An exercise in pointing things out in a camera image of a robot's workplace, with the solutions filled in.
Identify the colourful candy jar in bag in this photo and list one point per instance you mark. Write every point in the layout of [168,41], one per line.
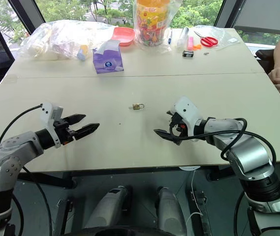
[152,22]

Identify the pink highlighter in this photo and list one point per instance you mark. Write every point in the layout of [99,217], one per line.
[191,43]

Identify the large clear bag of items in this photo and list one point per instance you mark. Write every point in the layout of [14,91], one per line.
[58,39]

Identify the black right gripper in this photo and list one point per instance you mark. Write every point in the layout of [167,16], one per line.
[179,124]

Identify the small orange plastic piece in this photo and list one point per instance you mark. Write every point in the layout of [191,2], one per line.
[197,47]

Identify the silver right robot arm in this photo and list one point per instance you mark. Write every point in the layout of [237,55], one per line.
[250,152]

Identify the pink plastic bowl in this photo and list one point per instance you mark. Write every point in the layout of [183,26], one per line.
[123,35]

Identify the silver left robot leg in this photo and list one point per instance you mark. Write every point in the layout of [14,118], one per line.
[107,209]

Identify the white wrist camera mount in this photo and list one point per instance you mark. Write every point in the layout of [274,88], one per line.
[48,115]
[189,110]

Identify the silver robot leg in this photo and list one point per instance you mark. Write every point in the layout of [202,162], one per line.
[107,209]
[170,211]

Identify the blue pen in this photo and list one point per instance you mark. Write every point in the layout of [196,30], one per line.
[170,37]

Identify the purple tissue box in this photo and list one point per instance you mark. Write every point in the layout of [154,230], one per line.
[107,61]

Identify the dark rounded robot torso shape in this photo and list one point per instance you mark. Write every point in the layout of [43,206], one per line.
[120,232]

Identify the yellow and blue small bottle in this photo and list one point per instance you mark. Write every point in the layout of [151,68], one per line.
[82,52]

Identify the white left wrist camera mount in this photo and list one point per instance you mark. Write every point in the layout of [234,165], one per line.
[48,115]

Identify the white round disc under table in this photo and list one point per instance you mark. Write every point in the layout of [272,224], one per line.
[189,168]

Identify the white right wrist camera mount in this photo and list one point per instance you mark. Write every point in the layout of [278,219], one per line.
[189,110]

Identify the black chair of person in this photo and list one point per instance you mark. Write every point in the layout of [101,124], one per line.
[265,59]

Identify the small brass padlock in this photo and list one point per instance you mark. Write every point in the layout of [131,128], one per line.
[137,106]

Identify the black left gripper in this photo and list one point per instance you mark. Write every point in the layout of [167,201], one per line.
[64,132]

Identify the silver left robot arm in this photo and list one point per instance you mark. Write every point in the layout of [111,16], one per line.
[7,157]

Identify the small black box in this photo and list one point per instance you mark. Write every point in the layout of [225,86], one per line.
[188,54]

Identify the clear flat plastic bag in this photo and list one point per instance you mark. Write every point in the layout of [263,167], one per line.
[224,37]

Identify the silver right robot leg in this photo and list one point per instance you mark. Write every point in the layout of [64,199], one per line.
[170,211]

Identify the clear plastic tube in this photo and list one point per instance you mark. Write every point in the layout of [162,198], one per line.
[182,37]

